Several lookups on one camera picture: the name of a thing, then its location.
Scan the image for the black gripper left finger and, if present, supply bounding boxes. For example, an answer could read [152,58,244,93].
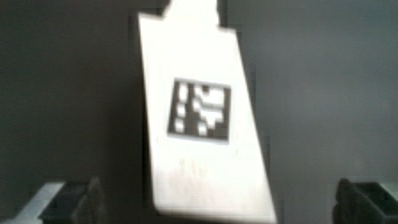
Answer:
[17,177,109,224]

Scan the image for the white stool leg with tag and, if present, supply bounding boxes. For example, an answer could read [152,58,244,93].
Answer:
[139,0,278,224]

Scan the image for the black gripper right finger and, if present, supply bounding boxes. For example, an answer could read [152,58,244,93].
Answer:
[337,179,398,224]

